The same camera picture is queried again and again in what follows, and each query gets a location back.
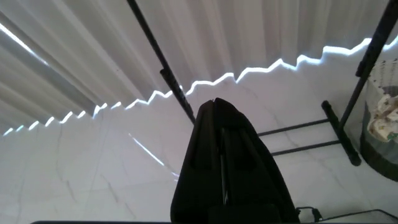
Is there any black cable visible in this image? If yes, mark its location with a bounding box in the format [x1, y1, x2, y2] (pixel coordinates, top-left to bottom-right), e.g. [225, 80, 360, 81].
[295, 206, 324, 222]

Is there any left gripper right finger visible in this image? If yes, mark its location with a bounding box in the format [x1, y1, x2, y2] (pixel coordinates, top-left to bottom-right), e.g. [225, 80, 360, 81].
[222, 126, 301, 222]

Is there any white laundry basket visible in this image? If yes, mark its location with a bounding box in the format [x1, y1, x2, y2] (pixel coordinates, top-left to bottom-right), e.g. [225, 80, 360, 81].
[359, 58, 398, 183]

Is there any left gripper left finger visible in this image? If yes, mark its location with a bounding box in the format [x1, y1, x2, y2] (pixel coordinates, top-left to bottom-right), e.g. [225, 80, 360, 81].
[170, 126, 225, 222]

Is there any black clothes rack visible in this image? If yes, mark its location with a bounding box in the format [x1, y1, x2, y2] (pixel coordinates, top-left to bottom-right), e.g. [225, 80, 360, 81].
[126, 0, 398, 167]

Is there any white curtain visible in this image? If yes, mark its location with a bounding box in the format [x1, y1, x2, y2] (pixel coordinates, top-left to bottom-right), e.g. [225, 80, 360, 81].
[0, 0, 398, 138]

